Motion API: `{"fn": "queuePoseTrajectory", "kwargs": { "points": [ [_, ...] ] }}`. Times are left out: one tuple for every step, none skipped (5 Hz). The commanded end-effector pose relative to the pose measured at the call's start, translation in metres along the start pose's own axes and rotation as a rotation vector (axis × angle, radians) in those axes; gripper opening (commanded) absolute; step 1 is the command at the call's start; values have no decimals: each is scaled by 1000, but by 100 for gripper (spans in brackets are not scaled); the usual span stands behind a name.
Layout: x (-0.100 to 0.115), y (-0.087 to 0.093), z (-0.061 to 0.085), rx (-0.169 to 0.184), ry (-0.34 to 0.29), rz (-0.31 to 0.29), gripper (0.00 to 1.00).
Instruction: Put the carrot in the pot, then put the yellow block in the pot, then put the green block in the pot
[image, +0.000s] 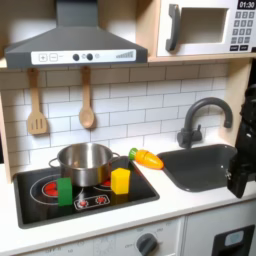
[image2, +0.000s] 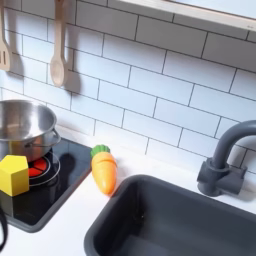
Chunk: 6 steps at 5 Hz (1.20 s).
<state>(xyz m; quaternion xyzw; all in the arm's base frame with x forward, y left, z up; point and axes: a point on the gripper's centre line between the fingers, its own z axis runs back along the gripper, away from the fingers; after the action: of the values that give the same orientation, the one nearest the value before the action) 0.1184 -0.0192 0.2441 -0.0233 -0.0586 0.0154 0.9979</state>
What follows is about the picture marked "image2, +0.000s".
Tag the black toy stove top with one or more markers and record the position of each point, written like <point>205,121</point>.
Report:
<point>63,173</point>

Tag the yellow block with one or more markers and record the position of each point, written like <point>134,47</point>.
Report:
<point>13,176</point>

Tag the grey sink basin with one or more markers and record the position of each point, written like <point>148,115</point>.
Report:
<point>173,220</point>

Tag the light wooden shelf board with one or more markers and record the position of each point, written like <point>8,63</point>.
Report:
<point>200,15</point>

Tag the orange toy carrot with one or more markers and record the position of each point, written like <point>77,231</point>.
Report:
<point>104,171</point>

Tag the wooden spoon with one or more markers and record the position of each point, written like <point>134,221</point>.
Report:
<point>58,68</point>

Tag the grey tap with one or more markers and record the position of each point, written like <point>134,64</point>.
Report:
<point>218,173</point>

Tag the steel pot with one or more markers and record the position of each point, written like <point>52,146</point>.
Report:
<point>23,123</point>

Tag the wooden slotted spatula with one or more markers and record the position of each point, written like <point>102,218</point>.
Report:
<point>4,56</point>

